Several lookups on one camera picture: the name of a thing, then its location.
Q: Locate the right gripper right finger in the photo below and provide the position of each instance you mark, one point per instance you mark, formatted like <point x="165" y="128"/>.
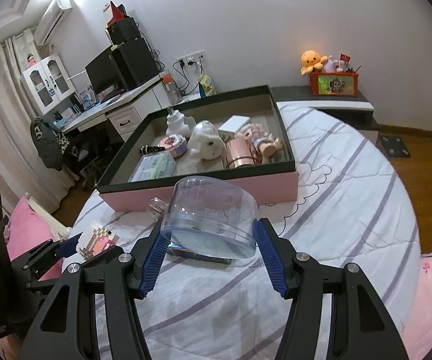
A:
<point x="361" y="327"/>

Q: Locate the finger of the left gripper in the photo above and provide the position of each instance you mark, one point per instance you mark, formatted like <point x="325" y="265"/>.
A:
<point x="35" y="263"/>

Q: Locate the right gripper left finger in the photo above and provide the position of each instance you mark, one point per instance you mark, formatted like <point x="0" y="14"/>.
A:
<point x="66" y="328"/>

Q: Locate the pink white brick figure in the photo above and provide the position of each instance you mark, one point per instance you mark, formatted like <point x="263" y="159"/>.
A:
<point x="95" y="240"/>

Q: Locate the blue yellow card box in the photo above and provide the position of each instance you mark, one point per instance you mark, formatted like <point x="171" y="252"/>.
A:
<point x="181" y="252"/>

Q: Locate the clear plastic packaged box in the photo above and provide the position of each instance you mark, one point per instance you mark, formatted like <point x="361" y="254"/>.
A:
<point x="154" y="166"/>

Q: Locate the black hair clip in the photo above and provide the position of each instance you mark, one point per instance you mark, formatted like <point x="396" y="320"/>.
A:
<point x="150" y="149"/>

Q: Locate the white power adapter plug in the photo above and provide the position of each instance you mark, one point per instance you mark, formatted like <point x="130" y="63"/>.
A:
<point x="178" y="123"/>

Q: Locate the rose gold metal cup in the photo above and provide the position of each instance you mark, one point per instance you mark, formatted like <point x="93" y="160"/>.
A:
<point x="239" y="153"/>

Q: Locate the white small box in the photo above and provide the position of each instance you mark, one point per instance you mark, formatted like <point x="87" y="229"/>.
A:
<point x="228" y="129"/>

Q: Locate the pink donut brick model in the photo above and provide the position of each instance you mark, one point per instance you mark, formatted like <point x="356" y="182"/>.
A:
<point x="175" y="144"/>

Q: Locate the pink blanket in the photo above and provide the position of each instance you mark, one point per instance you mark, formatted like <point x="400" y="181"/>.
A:
<point x="27" y="229"/>

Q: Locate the pink printed pillow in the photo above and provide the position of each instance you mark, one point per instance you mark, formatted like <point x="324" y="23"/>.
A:
<point x="417" y="333"/>

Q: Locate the black office chair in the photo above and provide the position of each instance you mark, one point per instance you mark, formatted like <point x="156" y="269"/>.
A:
<point x="82" y="157"/>

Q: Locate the striped white quilt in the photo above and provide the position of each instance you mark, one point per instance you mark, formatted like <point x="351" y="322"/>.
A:
<point x="351" y="207"/>

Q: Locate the black jacket on chair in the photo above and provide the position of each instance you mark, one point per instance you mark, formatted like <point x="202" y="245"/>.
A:
<point x="50" y="143"/>

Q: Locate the white desk with drawers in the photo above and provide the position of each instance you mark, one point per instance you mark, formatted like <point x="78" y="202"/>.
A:
<point x="127" y="111"/>

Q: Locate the white hutch cabinet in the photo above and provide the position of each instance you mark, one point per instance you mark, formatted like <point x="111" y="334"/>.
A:
<point x="48" y="83"/>

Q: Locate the black floor scale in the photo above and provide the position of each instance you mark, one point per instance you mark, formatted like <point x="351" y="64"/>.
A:
<point x="394" y="146"/>

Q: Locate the black computer monitor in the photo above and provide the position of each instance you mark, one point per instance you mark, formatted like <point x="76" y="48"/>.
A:
<point x="103" y="72"/>

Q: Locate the black computer tower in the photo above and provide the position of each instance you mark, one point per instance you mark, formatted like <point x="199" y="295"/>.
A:
<point x="134" y="63"/>

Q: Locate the orange cap bottle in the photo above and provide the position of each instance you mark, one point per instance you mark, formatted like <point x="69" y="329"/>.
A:
<point x="171" y="87"/>

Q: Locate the dark low tv bench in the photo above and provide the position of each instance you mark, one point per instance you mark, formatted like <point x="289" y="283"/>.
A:
<point x="355" y="111"/>

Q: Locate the pink black storage box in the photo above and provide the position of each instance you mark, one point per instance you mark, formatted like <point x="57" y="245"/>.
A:
<point x="274" y="182"/>

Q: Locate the black speaker box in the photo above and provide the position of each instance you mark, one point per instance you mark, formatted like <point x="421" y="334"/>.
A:
<point x="123" y="30"/>

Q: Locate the blue yellow snack bag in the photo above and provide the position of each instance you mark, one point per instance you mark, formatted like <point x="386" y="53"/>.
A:
<point x="207" y="87"/>

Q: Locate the red cartoon storage box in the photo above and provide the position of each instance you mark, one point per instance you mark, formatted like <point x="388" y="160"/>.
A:
<point x="334" y="84"/>

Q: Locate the white air conditioner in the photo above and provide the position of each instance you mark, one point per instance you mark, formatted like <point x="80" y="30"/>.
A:
<point x="52" y="18"/>

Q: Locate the orange octopus plush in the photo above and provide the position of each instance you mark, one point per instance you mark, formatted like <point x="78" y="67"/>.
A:
<point x="311" y="61"/>

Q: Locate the wall power outlet strip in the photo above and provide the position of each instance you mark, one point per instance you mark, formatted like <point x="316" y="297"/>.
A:
<point x="195" y="57"/>

